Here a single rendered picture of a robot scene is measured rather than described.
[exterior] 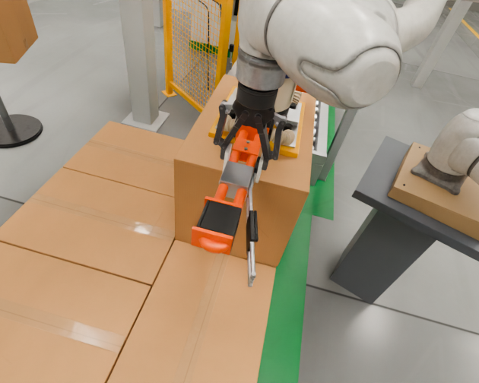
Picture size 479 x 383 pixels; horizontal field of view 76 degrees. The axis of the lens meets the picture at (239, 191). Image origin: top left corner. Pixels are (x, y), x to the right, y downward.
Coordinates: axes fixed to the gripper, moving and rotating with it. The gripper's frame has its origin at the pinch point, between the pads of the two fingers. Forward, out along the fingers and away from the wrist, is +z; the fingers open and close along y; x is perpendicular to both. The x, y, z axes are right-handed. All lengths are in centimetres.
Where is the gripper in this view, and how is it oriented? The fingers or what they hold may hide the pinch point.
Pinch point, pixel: (242, 165)
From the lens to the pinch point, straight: 70.8
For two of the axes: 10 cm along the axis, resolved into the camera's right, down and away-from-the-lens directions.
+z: -1.3, 6.9, 7.1
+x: -2.3, 6.7, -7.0
